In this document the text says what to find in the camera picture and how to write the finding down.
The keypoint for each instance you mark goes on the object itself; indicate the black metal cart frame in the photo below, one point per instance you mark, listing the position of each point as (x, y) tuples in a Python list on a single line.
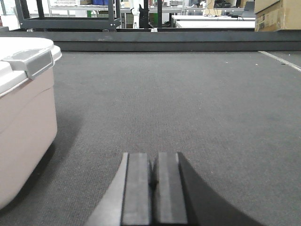
[(112, 22)]

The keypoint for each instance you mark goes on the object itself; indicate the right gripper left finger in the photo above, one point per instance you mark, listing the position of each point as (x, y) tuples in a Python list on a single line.
[(127, 201)]

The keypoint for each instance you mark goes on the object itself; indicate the black raised platform edge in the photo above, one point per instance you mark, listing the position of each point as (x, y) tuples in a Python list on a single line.
[(168, 41)]

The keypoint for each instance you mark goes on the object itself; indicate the white lab table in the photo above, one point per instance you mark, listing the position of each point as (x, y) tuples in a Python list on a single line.
[(211, 22)]

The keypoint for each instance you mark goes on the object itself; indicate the white lidded plastic bin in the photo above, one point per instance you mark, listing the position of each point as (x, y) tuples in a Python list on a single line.
[(28, 124)]

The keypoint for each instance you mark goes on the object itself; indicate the brown cardboard box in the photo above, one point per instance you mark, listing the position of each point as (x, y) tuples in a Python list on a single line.
[(275, 15)]

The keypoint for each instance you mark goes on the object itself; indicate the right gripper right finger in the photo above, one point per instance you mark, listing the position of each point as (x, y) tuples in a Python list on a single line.
[(183, 198)]

